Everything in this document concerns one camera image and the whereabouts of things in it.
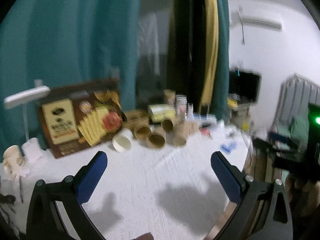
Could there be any white paper cup lying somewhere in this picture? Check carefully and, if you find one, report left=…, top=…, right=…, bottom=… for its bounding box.
left=112, top=128, right=133, bottom=152

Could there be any brown paper cup lying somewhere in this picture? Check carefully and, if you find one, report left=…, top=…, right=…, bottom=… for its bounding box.
left=161, top=118, right=178, bottom=133
left=172, top=121, right=199, bottom=147
left=134, top=124, right=151, bottom=140
left=146, top=126, right=165, bottom=149

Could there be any upright brown paper cup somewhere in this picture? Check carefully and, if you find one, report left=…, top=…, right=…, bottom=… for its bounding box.
left=163, top=89, right=176, bottom=107

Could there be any white ceramic mug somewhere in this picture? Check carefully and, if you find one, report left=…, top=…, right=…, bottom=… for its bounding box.
left=3, top=145, right=30, bottom=180

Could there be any white desk lamp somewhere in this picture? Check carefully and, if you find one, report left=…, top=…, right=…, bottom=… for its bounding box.
left=4, top=79, right=50, bottom=163

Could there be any brown cracker box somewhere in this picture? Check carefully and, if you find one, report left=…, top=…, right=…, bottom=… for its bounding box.
left=39, top=78, right=123, bottom=159

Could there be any black television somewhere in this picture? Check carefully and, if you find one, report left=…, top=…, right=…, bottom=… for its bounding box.
left=228, top=69, right=261, bottom=104

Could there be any small glass jar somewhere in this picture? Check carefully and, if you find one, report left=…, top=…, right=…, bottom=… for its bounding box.
left=176, top=94, right=187, bottom=115

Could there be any brown paper bowl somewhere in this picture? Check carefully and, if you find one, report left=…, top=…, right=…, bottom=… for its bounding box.
left=123, top=109, right=150, bottom=130

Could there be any yellow tissue pack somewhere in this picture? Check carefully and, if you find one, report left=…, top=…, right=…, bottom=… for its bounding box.
left=148, top=104, right=176, bottom=122

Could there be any teal curtain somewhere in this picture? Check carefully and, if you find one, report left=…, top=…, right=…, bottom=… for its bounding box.
left=0, top=0, right=143, bottom=153

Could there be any white air conditioner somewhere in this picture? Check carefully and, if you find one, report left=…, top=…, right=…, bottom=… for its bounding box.
left=229, top=11, right=283, bottom=30

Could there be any yellow curtain strip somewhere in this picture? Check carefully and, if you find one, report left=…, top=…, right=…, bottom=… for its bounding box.
left=200, top=0, right=219, bottom=106

